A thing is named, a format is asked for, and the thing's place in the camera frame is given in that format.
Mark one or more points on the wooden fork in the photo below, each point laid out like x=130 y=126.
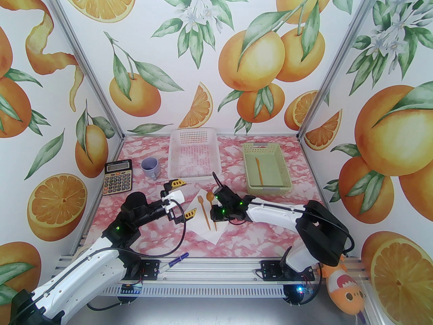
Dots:
x=204 y=215

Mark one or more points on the white paper napkin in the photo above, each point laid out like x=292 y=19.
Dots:
x=198 y=227

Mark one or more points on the wooden spoon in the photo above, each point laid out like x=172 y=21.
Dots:
x=210 y=195

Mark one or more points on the wooden knife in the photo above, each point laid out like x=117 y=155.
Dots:
x=259 y=171

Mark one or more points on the green plastic basket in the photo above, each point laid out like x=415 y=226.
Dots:
x=270 y=168

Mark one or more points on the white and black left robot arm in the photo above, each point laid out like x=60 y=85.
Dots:
x=84 y=273

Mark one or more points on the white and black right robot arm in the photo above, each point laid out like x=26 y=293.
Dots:
x=270 y=212

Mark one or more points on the white plastic mesh basket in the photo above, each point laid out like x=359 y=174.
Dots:
x=194 y=154

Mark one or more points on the purple mug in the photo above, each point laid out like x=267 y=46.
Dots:
x=150 y=164

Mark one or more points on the black and gold calculator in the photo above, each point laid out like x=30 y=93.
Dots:
x=116 y=179

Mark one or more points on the blue capped pen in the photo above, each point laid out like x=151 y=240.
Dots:
x=179 y=258

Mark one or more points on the small left circuit board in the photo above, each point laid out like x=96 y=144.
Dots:
x=130 y=289

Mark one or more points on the small circuit board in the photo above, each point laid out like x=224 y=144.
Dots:
x=302 y=289
x=130 y=289

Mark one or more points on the small right circuit board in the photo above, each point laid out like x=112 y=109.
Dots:
x=302 y=289

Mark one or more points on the orange fish plush toy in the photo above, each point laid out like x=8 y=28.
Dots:
x=345 y=293

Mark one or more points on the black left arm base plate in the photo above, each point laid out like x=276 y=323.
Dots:
x=150 y=269

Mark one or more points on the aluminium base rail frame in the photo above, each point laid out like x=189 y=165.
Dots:
x=209 y=274

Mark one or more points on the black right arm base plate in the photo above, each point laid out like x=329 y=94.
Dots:
x=270 y=270

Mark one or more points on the aluminium frame post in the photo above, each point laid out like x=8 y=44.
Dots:
x=87 y=66
x=335 y=66

